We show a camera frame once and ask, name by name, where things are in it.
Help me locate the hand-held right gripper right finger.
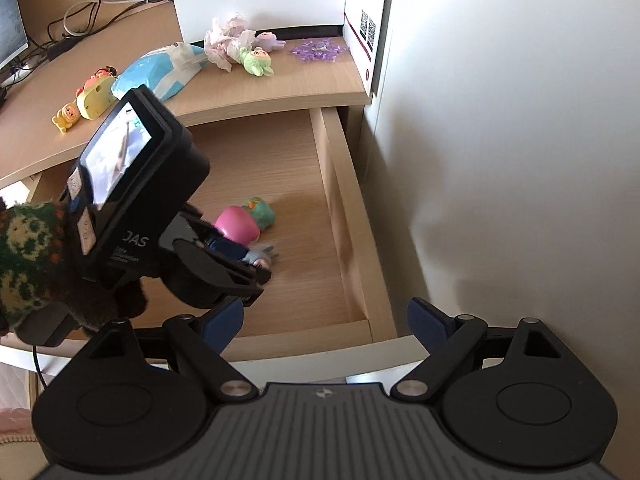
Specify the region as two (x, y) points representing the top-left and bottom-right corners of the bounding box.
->
(390, 297), (571, 403)

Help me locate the blue wet wipes packet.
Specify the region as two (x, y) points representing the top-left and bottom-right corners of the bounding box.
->
(111, 42), (211, 101)

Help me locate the grey doll figure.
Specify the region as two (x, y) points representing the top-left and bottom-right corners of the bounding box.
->
(240, 241), (278, 270)

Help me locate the yellow cheese toy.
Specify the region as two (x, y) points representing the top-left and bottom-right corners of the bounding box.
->
(77, 82), (118, 121)

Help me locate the small yellow toy figure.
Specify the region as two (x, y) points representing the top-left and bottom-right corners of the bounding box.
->
(51, 102), (81, 135)

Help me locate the white cable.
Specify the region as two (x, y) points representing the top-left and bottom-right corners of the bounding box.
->
(62, 0), (151, 38)

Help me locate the purple-haired doll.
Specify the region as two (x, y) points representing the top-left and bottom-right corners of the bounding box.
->
(240, 30), (287, 53)

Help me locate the teal toy figure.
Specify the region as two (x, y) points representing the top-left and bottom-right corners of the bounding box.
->
(242, 196), (276, 231)

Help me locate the wooden drawer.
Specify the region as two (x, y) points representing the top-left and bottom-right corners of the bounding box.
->
(0, 105), (431, 396)

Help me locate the pink toy figure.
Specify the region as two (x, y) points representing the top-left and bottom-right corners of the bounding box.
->
(214, 205), (261, 246)

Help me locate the computer monitor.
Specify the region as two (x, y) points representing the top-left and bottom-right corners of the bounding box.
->
(0, 0), (30, 68)

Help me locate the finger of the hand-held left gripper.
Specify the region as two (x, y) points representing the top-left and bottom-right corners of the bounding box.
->
(175, 203), (248, 261)
(200, 255), (273, 306)

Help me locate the orange and red toy figure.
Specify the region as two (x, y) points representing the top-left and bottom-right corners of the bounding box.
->
(75, 66), (118, 96)

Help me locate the person's left hand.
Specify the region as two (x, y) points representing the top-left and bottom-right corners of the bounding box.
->
(0, 197), (151, 336)

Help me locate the green plush doll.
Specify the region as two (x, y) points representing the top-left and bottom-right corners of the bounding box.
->
(237, 46), (276, 78)

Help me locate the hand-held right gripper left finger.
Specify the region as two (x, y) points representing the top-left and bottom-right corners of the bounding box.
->
(65, 296), (258, 403)

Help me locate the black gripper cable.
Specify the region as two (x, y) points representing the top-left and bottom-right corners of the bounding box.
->
(30, 344), (53, 391)

